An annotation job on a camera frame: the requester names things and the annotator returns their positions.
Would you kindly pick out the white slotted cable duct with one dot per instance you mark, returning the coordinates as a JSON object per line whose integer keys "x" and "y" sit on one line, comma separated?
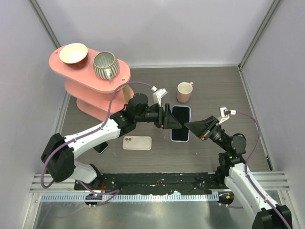
{"x": 90, "y": 197}

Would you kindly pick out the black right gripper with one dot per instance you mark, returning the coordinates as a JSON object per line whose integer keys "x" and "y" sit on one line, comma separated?
{"x": 203, "y": 129}

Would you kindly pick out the dark blue phone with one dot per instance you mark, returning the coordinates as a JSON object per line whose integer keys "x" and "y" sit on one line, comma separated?
{"x": 182, "y": 115}

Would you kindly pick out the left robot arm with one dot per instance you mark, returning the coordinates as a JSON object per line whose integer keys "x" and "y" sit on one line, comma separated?
{"x": 61, "y": 153}

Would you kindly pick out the pink ceramic mug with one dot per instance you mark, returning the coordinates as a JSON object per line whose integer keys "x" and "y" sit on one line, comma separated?
{"x": 184, "y": 91}

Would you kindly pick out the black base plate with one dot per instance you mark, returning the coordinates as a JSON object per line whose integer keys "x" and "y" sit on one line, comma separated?
{"x": 161, "y": 183}

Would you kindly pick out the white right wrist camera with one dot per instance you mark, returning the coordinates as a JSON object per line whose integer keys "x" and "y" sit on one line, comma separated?
{"x": 225, "y": 114}

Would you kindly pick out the grey striped mug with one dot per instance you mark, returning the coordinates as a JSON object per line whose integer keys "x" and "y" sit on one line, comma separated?
{"x": 106, "y": 66}

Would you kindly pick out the cream bowl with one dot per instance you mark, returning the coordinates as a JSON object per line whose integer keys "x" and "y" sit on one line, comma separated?
{"x": 74, "y": 55}

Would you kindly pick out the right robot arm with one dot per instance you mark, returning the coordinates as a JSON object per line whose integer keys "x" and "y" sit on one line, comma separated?
{"x": 234, "y": 172}

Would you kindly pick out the white-edged black phone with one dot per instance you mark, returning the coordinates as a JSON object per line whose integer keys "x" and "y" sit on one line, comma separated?
{"x": 101, "y": 147}

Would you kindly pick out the pink tiered wooden shelf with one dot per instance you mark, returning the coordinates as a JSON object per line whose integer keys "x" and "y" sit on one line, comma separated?
{"x": 92, "y": 93}

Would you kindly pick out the beige phone case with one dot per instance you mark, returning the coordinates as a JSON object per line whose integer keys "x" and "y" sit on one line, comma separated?
{"x": 137, "y": 143}

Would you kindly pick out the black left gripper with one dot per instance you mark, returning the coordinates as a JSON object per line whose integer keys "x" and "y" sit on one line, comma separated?
{"x": 166, "y": 120}

